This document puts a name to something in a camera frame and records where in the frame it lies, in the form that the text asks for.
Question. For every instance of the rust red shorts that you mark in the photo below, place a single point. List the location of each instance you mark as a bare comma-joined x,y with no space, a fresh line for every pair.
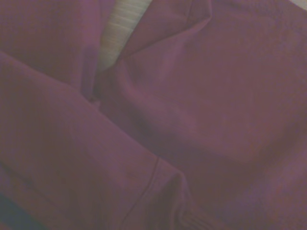
192,119

